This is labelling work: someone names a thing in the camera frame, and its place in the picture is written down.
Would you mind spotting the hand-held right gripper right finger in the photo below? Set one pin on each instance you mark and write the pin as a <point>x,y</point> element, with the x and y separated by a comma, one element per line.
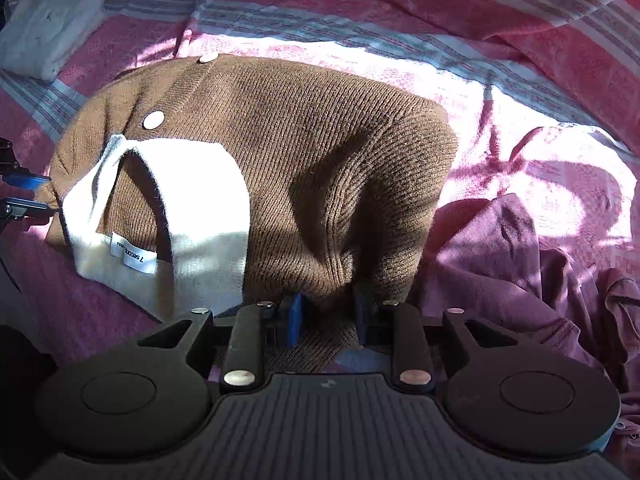
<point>364,317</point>

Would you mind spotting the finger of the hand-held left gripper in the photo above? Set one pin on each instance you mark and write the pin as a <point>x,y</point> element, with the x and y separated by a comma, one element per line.
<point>25,181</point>
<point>25,208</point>

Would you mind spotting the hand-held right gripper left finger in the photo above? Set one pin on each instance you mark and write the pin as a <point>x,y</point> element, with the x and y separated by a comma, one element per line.
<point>295,320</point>

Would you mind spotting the brown knit sweater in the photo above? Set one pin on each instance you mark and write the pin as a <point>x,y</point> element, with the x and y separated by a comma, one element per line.
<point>325,160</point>

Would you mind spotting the maroon shirt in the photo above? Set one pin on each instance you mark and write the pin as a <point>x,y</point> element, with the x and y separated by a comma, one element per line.
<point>500,285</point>

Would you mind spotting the white folded cloth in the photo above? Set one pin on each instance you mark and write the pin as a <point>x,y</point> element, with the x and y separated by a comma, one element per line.
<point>45,30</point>

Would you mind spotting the pink striped bedsheet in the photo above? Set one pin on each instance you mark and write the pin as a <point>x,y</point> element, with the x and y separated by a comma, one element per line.
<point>350,10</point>

